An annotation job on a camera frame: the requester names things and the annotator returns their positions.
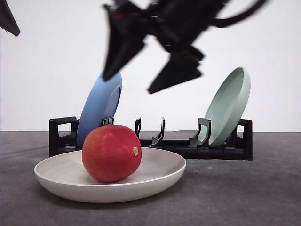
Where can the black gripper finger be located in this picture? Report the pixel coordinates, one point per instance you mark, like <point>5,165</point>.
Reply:
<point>7,19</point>

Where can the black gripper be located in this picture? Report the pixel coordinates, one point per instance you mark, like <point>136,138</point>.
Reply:
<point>177,23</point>

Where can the white plate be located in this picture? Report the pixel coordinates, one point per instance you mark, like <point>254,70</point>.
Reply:
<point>65,176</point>

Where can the blue plate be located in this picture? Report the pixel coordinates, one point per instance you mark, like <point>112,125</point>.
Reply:
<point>102,103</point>

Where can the green plate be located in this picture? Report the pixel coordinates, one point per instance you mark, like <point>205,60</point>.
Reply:
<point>227,105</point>

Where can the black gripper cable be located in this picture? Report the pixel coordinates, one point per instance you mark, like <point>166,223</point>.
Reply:
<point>221,23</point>

